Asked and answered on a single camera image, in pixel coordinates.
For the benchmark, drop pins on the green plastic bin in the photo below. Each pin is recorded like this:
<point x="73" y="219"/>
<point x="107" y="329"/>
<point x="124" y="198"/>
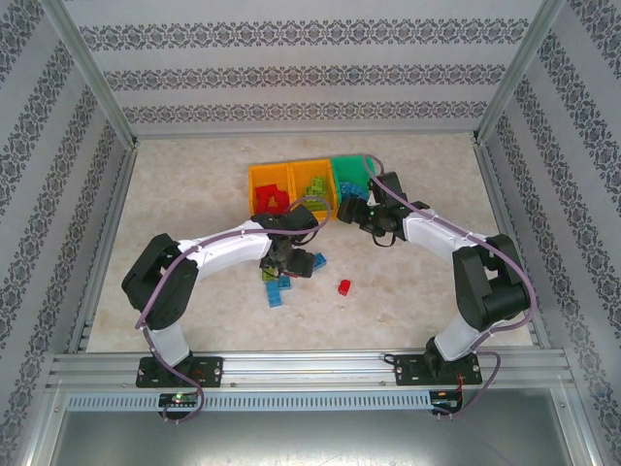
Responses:
<point x="349" y="167"/>

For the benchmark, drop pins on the grey metal panel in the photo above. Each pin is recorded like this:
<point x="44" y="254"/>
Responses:
<point x="310" y="442"/>

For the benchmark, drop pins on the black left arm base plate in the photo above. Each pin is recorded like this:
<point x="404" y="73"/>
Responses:
<point x="208" y="371"/>

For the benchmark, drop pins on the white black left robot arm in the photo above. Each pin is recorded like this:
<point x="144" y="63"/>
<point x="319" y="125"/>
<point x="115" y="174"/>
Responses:
<point x="228" y="247"/>

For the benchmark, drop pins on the small control board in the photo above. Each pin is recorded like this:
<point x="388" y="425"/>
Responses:
<point x="446" y="397"/>
<point x="177" y="399"/>

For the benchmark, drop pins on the small red lego brick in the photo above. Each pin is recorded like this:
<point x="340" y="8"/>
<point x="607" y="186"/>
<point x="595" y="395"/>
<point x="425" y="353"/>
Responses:
<point x="344" y="287"/>

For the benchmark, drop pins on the orange plastic bin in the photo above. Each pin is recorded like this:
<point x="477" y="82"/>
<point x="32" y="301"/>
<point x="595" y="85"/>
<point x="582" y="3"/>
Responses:
<point x="271" y="175"/>
<point x="303" y="172"/>

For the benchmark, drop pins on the small left control board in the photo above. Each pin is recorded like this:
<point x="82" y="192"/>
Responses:
<point x="177" y="399"/>

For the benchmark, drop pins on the small right control board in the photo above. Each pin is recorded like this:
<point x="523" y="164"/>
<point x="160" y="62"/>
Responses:
<point x="446" y="397"/>

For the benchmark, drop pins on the aluminium frame post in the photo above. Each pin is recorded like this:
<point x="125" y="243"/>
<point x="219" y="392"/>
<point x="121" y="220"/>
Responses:
<point x="516" y="68"/>
<point x="92" y="68"/>

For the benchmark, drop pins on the aluminium rear rail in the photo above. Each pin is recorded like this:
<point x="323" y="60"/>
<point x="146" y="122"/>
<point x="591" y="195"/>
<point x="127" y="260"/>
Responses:
<point x="305" y="132"/>

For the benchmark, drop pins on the small blue lego brick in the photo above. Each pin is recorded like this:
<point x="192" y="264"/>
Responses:
<point x="285" y="283"/>

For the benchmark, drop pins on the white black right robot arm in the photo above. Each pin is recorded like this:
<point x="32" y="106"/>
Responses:
<point x="436" y="238"/>

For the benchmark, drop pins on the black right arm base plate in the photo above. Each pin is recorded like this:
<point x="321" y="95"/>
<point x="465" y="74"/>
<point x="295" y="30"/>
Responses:
<point x="410" y="371"/>

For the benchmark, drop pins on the aluminium side rail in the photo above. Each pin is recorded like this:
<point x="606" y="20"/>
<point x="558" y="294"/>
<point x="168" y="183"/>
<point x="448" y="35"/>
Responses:
<point x="496" y="194"/>
<point x="104" y="242"/>

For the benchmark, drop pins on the green lego brick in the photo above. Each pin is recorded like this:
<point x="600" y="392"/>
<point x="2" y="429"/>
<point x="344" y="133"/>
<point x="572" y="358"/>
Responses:
<point x="268" y="276"/>
<point x="312" y="191"/>
<point x="320" y="205"/>
<point x="318" y="183"/>

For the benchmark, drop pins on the aluminium mounting rail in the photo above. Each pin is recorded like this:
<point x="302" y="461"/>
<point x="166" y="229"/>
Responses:
<point x="310" y="369"/>

